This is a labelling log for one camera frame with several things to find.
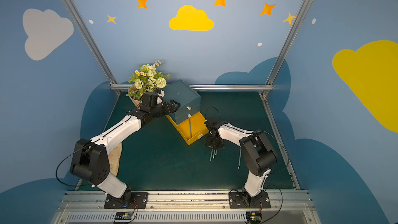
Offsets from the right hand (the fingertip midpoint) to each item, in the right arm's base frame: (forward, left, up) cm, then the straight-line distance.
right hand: (212, 145), depth 93 cm
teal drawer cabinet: (+17, +15, +22) cm, 32 cm away
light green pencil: (-6, +1, -1) cm, 6 cm away
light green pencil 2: (-7, -16, 0) cm, 18 cm away
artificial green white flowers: (+25, +39, +30) cm, 56 cm away
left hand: (+14, +23, +21) cm, 34 cm away
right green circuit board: (-34, -20, -3) cm, 40 cm away
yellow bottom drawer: (+11, +14, 0) cm, 18 cm away
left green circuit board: (-38, +42, 0) cm, 56 cm away
